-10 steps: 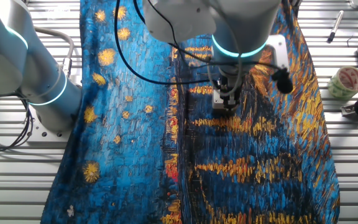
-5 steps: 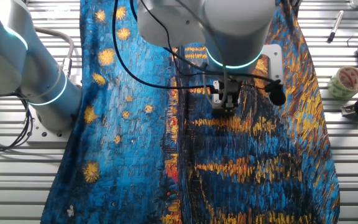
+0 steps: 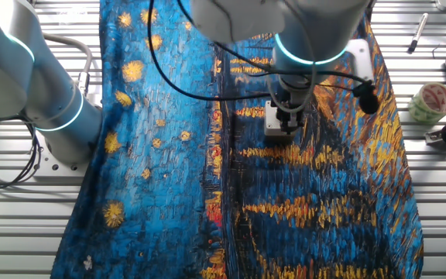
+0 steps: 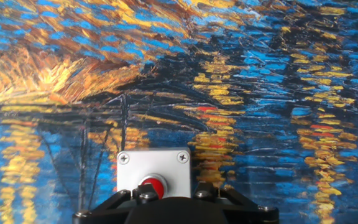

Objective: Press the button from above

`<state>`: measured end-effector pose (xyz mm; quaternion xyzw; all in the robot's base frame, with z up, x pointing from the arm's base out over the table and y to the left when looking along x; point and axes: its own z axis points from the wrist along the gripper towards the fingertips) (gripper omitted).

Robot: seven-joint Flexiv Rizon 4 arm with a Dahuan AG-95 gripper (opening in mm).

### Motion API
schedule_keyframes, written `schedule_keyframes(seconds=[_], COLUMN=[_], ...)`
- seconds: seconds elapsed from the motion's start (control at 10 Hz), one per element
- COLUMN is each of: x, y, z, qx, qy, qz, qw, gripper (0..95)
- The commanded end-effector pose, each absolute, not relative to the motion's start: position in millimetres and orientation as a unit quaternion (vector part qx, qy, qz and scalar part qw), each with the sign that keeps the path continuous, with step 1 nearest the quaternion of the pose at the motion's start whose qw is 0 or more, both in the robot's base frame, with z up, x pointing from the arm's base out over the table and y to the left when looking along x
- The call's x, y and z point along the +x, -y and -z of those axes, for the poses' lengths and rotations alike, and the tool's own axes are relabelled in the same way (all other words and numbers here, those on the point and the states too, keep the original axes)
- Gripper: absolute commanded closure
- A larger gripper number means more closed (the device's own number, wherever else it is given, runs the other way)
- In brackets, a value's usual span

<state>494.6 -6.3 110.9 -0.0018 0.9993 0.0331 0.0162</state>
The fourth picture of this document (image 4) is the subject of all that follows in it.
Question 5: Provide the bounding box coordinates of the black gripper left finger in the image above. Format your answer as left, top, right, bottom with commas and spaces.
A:
71, 183, 160, 224

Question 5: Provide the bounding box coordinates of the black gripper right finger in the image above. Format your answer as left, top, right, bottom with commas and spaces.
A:
193, 182, 280, 224

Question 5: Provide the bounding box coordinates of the grey square button box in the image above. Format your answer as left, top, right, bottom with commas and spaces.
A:
116, 147, 192, 200

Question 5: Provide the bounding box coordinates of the red round push button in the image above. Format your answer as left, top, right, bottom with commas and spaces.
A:
139, 173, 168, 200

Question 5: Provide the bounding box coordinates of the blue yellow painting print cloth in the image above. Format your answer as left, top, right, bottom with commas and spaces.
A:
0, 0, 358, 224

